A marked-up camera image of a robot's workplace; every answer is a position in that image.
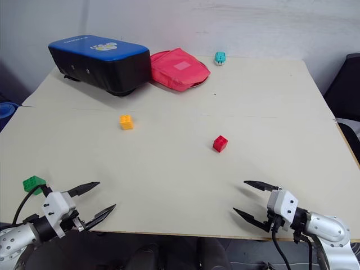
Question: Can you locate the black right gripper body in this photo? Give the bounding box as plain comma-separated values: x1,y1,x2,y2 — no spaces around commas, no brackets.
263,210,285,233

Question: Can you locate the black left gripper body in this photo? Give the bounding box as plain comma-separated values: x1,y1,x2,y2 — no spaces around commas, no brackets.
64,208,88,233

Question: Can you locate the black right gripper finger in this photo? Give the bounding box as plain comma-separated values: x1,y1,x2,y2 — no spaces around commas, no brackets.
232,207,271,233
243,180,283,195

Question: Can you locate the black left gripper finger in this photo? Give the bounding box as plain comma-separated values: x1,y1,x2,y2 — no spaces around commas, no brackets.
83,204,117,231
67,181,101,198

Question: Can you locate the green toy brick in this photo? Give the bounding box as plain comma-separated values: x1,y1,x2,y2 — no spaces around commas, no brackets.
22,175,47,196

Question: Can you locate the red toy brick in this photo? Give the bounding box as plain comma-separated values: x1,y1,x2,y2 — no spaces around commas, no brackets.
212,134,229,154

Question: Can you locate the yellow toy brick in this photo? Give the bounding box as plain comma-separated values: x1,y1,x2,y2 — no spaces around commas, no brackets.
119,114,135,131

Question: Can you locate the blue rolled mat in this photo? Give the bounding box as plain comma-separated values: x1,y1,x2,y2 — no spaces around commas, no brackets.
0,102,20,133

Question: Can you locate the dark chair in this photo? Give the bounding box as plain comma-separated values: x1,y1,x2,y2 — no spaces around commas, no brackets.
323,53,360,122

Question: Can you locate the blue and black padded box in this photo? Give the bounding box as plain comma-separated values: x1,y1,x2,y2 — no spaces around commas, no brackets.
48,34,152,97

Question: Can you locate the small teal and white toy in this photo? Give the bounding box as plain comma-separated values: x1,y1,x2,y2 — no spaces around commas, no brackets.
214,51,227,67

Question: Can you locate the red fabric bag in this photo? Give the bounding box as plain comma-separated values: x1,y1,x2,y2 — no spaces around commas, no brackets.
150,47,212,93

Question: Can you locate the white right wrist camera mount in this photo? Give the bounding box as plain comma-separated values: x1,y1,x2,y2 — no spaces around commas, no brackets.
265,189,299,232

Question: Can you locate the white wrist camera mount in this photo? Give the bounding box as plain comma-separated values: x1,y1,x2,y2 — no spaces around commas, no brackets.
265,189,299,232
41,191,78,239

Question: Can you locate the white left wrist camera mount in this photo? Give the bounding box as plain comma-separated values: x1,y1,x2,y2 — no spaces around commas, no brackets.
41,191,78,239

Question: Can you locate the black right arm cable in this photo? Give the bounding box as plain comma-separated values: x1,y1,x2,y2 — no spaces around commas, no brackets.
271,215,292,270

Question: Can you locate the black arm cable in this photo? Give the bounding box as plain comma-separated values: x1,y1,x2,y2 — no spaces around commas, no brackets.
271,215,292,270
12,183,53,226

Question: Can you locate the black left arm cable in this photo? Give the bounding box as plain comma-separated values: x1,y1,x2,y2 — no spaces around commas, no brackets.
12,183,53,226

